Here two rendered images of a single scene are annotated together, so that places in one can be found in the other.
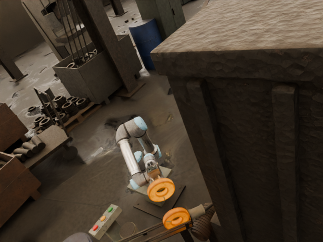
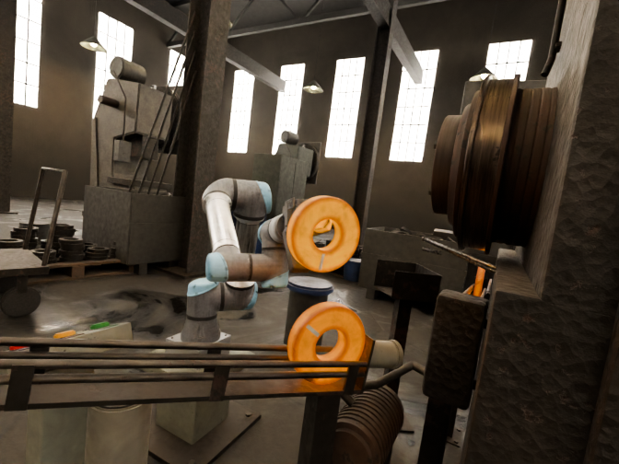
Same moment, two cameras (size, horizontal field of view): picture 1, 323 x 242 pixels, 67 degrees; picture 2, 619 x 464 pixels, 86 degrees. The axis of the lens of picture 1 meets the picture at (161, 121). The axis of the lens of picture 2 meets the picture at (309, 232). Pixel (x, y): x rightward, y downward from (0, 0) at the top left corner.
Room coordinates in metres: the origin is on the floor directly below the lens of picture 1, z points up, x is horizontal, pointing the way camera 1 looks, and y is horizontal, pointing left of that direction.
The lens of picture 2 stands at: (0.30, 0.42, 0.97)
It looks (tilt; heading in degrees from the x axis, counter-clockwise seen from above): 6 degrees down; 339
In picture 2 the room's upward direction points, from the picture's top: 7 degrees clockwise
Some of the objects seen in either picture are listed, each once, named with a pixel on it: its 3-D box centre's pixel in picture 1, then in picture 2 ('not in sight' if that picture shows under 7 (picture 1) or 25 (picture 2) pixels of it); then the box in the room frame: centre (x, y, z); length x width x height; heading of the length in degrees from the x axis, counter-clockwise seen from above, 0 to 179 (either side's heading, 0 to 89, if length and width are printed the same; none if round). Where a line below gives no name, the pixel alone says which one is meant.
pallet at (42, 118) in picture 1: (65, 107); (61, 247); (4.08, 1.48, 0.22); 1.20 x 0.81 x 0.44; 125
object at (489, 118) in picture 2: not in sight; (486, 168); (1.01, -0.35, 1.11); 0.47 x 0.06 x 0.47; 130
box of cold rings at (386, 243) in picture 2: not in sight; (415, 264); (3.29, -2.03, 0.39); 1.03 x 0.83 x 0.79; 44
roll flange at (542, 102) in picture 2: not in sight; (521, 169); (0.95, -0.40, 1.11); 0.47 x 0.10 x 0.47; 130
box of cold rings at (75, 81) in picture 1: (100, 68); (157, 226); (4.61, 0.68, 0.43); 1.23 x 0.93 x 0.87; 128
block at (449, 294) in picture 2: not in sight; (456, 347); (0.85, -0.18, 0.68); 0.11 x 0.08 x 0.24; 40
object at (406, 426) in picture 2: not in sight; (395, 342); (1.54, -0.55, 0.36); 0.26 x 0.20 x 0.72; 165
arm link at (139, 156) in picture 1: (139, 160); (204, 295); (1.63, 0.31, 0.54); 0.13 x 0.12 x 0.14; 93
